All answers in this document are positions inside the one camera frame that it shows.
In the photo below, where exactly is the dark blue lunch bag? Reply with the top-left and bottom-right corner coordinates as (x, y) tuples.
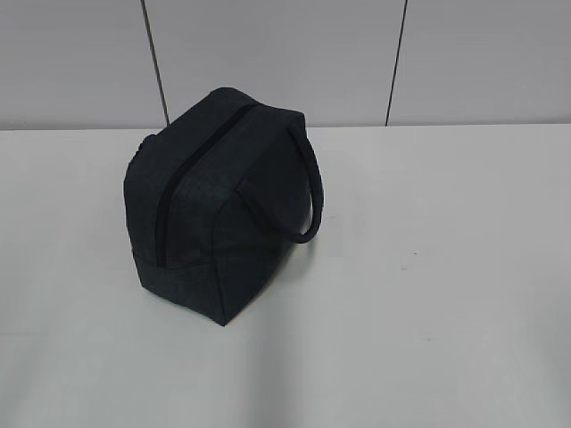
(123, 87), (324, 325)

